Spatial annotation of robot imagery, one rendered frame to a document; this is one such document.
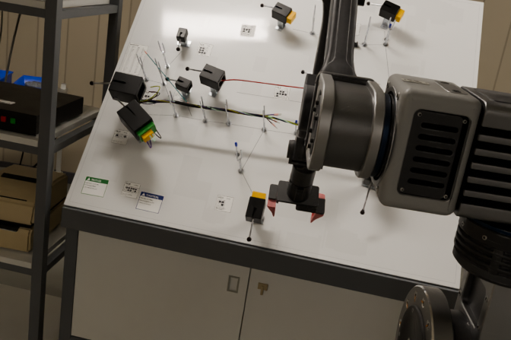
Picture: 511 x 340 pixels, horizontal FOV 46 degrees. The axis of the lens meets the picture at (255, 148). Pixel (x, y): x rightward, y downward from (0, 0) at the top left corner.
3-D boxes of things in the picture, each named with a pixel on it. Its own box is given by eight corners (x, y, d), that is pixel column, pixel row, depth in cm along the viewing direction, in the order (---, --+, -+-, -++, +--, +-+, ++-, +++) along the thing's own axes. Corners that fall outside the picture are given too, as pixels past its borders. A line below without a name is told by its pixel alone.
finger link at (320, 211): (293, 207, 159) (298, 184, 152) (320, 211, 159) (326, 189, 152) (290, 228, 154) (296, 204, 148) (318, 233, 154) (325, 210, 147)
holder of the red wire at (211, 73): (192, 74, 203) (188, 55, 193) (227, 88, 200) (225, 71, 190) (185, 85, 201) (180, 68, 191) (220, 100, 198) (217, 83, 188)
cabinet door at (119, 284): (233, 374, 193) (251, 263, 182) (70, 335, 199) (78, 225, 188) (233, 370, 195) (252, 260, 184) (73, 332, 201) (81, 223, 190)
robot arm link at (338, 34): (327, -78, 117) (379, -70, 117) (315, -26, 129) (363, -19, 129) (302, 114, 95) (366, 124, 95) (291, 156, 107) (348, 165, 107)
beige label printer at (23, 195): (29, 255, 194) (32, 198, 188) (-36, 243, 195) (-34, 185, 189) (67, 219, 223) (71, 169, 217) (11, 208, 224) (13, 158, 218)
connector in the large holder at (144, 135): (153, 127, 184) (151, 121, 180) (160, 133, 183) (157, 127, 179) (138, 138, 183) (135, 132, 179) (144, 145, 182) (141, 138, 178)
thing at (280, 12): (264, 11, 213) (263, -6, 205) (291, 24, 210) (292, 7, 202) (257, 20, 211) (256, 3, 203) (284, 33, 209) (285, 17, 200)
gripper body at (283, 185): (277, 184, 153) (281, 164, 148) (318, 191, 153) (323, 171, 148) (275, 204, 149) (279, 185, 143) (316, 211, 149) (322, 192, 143)
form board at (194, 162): (65, 206, 186) (63, 204, 184) (160, -46, 228) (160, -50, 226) (458, 290, 172) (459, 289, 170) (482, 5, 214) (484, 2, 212)
